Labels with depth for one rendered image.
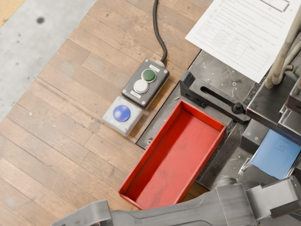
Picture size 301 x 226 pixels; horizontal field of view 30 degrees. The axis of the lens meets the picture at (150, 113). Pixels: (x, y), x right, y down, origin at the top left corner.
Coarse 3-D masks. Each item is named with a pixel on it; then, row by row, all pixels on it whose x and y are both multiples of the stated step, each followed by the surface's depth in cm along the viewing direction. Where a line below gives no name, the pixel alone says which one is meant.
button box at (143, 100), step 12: (156, 0) 140; (156, 24) 138; (156, 36) 137; (144, 60) 132; (156, 60) 133; (156, 72) 131; (168, 72) 131; (132, 84) 130; (156, 84) 130; (132, 96) 129; (144, 96) 129; (144, 108) 130
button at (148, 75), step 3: (144, 72) 130; (147, 72) 130; (150, 72) 130; (153, 72) 130; (144, 75) 130; (147, 75) 130; (150, 75) 130; (153, 75) 130; (144, 78) 130; (147, 78) 130; (150, 78) 130; (153, 78) 130
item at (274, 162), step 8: (272, 136) 117; (280, 136) 117; (264, 144) 117; (272, 144) 116; (288, 144) 116; (296, 144) 116; (264, 152) 116; (272, 152) 116; (280, 152) 116; (288, 152) 116; (296, 152) 116; (256, 160) 116; (264, 160) 116; (272, 160) 115; (280, 160) 115; (288, 160) 115; (264, 168) 115; (272, 168) 115; (280, 168) 115; (280, 176) 114
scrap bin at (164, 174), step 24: (168, 120) 124; (192, 120) 129; (216, 120) 123; (168, 144) 127; (192, 144) 127; (216, 144) 123; (144, 168) 126; (168, 168) 125; (192, 168) 125; (120, 192) 121; (144, 192) 124; (168, 192) 124
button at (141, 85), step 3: (138, 81) 130; (141, 81) 130; (144, 81) 130; (135, 84) 130; (138, 84) 129; (141, 84) 129; (144, 84) 129; (135, 87) 129; (138, 87) 129; (141, 87) 129; (144, 87) 129; (138, 90) 129; (141, 90) 129; (144, 90) 129
